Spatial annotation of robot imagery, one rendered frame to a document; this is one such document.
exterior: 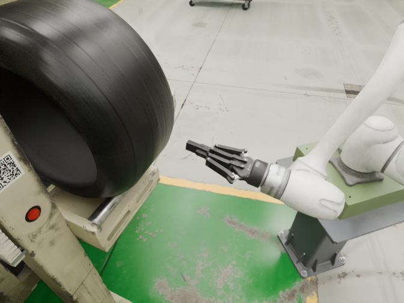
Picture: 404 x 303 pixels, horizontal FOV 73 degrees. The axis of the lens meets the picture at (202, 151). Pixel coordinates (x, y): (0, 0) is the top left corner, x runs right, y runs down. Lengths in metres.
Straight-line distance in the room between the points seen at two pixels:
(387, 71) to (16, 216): 0.97
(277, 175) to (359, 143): 0.59
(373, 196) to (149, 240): 1.32
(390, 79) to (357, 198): 0.64
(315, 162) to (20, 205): 0.81
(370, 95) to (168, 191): 1.65
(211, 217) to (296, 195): 1.31
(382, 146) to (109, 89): 1.01
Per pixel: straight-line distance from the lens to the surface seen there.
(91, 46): 0.70
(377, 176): 1.42
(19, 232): 0.86
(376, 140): 1.24
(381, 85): 0.81
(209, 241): 1.90
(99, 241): 0.94
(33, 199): 0.84
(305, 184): 0.74
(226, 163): 0.76
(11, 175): 0.77
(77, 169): 1.13
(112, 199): 0.99
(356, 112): 0.83
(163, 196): 2.12
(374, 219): 1.42
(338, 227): 1.32
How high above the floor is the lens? 1.67
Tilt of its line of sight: 43 degrees down
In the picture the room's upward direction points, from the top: straight up
